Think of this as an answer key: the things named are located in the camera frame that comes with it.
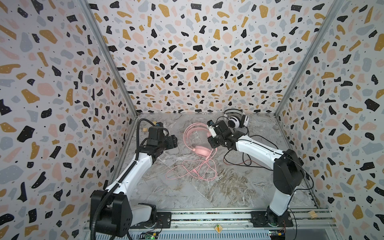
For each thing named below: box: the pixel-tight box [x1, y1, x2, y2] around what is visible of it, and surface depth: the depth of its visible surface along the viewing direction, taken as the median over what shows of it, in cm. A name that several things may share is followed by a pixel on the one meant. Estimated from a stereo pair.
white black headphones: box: [223, 109, 250, 129], surface depth 111 cm
